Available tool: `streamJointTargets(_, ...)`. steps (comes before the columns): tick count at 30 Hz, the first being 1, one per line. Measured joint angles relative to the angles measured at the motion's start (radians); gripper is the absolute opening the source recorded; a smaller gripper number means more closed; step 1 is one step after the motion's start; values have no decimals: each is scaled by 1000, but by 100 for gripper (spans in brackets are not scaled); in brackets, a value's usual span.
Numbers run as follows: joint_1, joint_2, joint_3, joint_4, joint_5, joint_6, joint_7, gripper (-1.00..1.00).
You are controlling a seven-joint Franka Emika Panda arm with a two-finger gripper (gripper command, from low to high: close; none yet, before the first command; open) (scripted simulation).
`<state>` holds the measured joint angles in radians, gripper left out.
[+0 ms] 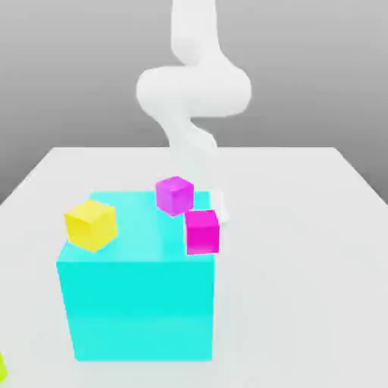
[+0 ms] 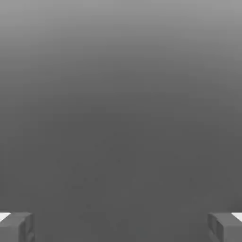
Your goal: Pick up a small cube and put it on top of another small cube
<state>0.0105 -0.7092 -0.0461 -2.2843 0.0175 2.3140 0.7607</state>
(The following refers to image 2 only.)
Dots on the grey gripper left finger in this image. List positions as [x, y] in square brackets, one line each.
[13, 228]

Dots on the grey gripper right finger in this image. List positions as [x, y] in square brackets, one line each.
[226, 228]

